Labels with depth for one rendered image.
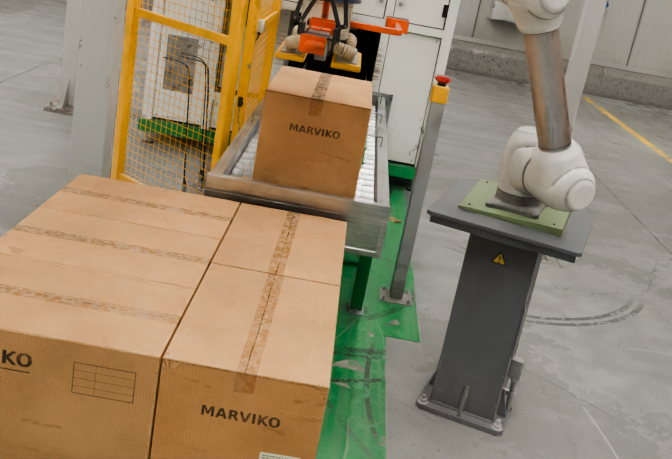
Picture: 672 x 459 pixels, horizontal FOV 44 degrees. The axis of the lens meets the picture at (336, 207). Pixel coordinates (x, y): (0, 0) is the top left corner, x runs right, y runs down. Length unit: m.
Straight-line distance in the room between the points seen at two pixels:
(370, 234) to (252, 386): 1.29
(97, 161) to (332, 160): 1.30
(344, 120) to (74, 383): 1.49
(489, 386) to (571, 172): 0.85
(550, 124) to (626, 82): 9.86
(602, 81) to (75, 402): 10.77
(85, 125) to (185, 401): 2.16
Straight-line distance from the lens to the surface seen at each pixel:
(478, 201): 2.87
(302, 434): 2.07
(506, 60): 11.97
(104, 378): 2.08
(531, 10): 2.40
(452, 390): 3.06
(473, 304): 2.92
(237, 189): 3.15
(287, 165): 3.18
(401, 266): 3.81
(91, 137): 4.00
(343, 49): 2.79
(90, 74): 3.94
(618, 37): 12.43
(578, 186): 2.59
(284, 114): 3.13
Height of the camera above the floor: 1.54
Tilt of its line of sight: 18 degrees down
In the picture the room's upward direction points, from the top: 11 degrees clockwise
